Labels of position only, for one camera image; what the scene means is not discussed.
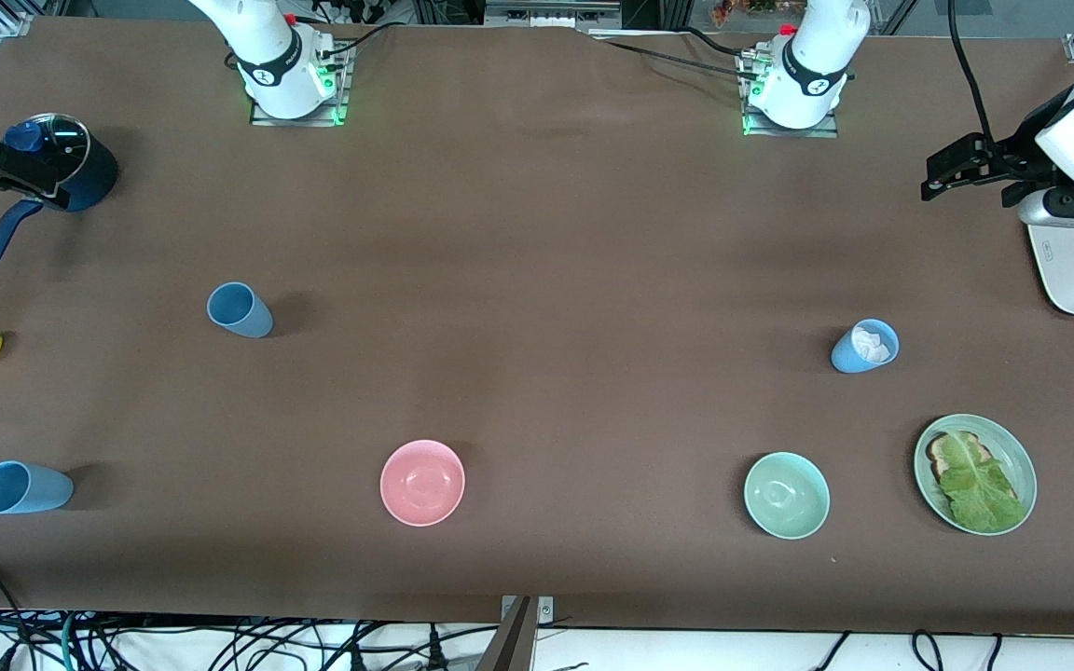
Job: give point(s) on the blue plastic cup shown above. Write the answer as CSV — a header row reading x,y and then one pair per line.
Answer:
x,y
24,489
845,356
240,312

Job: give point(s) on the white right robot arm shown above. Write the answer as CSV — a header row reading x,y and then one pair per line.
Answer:
x,y
267,56

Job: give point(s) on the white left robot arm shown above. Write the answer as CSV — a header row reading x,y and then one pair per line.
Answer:
x,y
812,56

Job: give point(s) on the glass lid blue knob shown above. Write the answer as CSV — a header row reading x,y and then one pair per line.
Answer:
x,y
61,149

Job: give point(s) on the dark blue saucepan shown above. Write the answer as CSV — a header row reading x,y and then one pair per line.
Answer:
x,y
94,182

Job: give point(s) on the toasted bread slice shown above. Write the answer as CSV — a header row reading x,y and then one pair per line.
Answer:
x,y
940,457

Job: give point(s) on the mint green plate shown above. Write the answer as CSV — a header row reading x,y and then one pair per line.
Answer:
x,y
1022,466

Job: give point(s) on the green lettuce leaf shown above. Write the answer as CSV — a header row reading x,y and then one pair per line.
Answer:
x,y
980,489

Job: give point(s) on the mint green bowl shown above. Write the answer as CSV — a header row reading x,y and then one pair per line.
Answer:
x,y
787,496

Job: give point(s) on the grey power strip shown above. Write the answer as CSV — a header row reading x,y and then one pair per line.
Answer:
x,y
551,13

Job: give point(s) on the pink bowl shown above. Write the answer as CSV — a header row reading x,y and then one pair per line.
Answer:
x,y
422,483

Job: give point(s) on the dark brown pole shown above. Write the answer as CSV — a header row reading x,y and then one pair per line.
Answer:
x,y
511,643

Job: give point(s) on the aluminium corner bracket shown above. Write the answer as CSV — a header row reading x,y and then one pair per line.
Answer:
x,y
13,25

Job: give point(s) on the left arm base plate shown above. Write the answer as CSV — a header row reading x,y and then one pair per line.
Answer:
x,y
826,126

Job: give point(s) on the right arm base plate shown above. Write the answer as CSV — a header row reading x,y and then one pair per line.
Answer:
x,y
337,102

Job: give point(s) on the small metal bracket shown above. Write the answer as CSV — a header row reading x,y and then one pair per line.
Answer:
x,y
546,610

